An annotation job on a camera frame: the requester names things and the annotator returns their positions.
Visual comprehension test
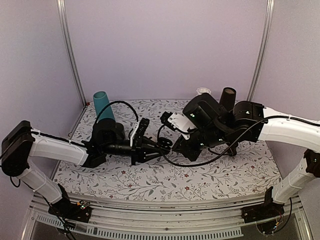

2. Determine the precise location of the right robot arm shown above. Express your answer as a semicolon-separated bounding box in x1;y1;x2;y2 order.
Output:
169;92;320;218

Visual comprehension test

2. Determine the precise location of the left aluminium frame post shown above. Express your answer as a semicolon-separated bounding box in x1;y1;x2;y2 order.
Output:
56;0;87;107

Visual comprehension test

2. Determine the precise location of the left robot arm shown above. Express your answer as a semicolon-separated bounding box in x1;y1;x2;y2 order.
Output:
0;118;173;217

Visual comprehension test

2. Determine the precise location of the dark grey mug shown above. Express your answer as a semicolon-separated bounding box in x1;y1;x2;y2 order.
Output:
115;122;126;140

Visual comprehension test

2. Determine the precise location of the black tapered vase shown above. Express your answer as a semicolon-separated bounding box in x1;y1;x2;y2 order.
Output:
219;87;237;111

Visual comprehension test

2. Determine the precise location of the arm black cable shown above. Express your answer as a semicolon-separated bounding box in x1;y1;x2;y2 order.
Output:
156;117;268;168
93;99;140;126

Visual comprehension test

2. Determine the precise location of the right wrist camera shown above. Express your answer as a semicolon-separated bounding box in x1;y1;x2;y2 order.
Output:
160;111;198;140

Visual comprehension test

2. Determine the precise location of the black glossy charging case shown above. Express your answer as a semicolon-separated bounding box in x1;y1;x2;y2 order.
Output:
157;137;173;151

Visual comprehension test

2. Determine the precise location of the aluminium front rail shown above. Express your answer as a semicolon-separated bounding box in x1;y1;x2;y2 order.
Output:
23;193;313;240

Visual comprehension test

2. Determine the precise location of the white ribbed vase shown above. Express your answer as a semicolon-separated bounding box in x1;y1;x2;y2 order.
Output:
196;87;212;95

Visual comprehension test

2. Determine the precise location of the right aluminium frame post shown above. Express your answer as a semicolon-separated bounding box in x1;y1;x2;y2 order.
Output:
246;0;275;102

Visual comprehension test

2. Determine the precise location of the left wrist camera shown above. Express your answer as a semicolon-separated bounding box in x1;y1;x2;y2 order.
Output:
129;118;150;147

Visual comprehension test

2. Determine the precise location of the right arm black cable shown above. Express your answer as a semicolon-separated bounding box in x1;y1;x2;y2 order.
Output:
156;117;268;168

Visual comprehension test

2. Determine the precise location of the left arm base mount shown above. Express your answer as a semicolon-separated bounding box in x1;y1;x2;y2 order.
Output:
48;184;93;223

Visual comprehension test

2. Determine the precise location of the black open earbud case right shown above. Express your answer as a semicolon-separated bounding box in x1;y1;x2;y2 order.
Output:
227;147;237;157

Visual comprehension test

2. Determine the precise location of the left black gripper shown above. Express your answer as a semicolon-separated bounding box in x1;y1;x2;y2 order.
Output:
102;136;164;166

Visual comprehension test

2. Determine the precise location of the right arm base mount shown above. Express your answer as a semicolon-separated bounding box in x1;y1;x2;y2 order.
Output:
241;186;285;223

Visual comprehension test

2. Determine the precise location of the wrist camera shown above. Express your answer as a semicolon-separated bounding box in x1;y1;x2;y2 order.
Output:
129;118;150;147
160;111;198;140

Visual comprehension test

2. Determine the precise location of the teal tapered vase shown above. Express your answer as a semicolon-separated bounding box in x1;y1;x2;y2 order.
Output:
93;91;115;120

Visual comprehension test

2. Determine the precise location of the floral patterned table mat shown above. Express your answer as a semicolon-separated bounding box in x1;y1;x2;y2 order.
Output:
51;99;282;202

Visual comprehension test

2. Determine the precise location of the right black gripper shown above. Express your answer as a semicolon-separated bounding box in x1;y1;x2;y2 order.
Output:
172;124;230;162

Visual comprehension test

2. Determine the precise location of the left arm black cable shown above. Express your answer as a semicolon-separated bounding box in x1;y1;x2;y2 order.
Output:
93;99;140;126

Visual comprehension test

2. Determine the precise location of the aluminium frame post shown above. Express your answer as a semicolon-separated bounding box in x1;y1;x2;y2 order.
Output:
56;0;87;107
246;0;275;102

